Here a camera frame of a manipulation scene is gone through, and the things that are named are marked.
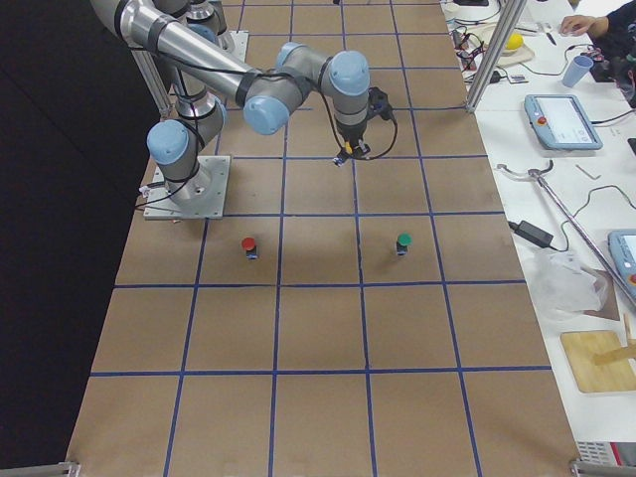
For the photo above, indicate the person's hand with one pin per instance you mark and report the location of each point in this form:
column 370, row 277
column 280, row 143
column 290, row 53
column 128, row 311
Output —
column 577, row 25

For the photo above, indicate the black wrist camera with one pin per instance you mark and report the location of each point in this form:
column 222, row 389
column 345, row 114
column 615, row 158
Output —
column 379, row 105

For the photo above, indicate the aluminium frame post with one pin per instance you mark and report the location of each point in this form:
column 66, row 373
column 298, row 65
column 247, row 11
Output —
column 510, row 15

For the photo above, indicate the green push button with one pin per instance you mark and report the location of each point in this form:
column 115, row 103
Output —
column 403, row 242

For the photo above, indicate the brown paper mat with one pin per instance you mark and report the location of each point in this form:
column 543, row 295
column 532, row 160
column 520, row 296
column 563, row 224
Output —
column 330, row 355

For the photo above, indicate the yellow lemon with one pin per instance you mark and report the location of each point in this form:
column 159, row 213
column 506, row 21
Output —
column 514, row 43

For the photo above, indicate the light blue plastic cup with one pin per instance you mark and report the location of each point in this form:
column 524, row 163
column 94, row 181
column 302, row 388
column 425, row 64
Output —
column 578, row 67

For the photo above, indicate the red push button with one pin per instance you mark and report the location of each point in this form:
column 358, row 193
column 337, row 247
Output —
column 249, row 246

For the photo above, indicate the beige rectangular tray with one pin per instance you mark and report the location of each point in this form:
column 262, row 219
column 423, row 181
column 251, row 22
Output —
column 515, row 51

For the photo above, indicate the teach pendant with screen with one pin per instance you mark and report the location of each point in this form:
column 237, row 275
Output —
column 560, row 122

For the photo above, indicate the metal rod with hook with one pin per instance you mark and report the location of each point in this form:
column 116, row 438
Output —
column 539, row 176

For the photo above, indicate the black power adapter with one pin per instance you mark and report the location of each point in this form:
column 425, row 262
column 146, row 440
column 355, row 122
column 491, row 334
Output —
column 531, row 233

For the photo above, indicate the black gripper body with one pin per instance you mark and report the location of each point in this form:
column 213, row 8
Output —
column 351, row 134

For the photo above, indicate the clear plastic bag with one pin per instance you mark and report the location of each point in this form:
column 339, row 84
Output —
column 562, row 285

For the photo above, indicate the yellow push button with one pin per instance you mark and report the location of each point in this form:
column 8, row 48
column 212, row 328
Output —
column 359, row 151

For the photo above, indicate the wooden cutting board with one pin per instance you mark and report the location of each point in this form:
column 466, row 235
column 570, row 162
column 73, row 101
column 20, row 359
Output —
column 599, row 362

